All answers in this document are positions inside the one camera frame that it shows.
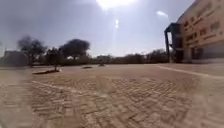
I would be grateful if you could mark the row of distant bushes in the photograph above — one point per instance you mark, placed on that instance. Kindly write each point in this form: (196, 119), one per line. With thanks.
(133, 59)

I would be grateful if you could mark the reddish brick paved plaza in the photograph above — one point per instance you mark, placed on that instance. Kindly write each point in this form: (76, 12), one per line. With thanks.
(126, 96)

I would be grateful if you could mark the broad-crowned dark tree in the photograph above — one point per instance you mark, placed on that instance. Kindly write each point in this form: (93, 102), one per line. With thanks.
(75, 47)

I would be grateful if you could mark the small dark tree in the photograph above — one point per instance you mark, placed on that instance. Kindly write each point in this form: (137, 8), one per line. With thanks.
(54, 56)

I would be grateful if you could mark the tan building with dark portal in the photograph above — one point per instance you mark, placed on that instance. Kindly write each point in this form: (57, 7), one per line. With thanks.
(203, 31)

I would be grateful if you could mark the low building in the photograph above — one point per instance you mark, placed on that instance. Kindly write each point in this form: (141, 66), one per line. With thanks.
(13, 58)

